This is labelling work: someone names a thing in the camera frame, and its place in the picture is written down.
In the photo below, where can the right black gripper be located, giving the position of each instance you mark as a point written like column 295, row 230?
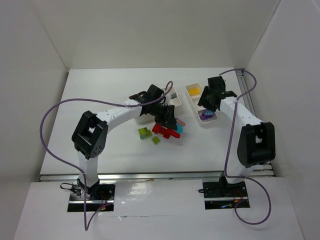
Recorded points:
column 208, row 100

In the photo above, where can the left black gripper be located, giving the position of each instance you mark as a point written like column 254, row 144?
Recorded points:
column 164, row 114

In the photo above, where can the purple flower lego piece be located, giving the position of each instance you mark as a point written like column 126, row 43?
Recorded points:
column 209, row 113

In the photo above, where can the red lego cluster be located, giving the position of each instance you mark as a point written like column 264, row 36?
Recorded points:
column 165, row 132

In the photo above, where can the red rounded lego brick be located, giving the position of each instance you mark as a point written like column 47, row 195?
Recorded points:
column 173, row 133

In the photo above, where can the yellow lego brick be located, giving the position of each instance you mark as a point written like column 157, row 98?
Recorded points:
column 194, row 91

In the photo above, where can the teal rounded lego brick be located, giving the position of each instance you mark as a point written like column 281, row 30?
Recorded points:
column 180, row 125

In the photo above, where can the small green square lego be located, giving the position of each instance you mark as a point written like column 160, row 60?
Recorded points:
column 155, row 140

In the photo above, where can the purple lego brick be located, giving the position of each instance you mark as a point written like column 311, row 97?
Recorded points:
column 203, row 117

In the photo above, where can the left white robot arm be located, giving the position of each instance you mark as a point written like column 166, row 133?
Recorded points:
column 90, row 134

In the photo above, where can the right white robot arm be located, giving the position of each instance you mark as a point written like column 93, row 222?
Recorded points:
column 251, row 141

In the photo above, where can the wide white divided tray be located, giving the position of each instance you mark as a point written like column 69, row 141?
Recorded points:
column 154, row 95

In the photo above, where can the green and teal lego stack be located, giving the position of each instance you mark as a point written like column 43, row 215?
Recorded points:
column 144, row 133

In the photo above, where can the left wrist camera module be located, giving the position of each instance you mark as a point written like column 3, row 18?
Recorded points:
column 173, row 95

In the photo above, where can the aluminium rail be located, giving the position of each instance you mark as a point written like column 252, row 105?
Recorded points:
column 136, row 176

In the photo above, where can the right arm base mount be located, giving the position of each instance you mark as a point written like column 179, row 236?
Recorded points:
column 218, row 195

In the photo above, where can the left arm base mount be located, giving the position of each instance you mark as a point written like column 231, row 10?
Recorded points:
column 103, row 197

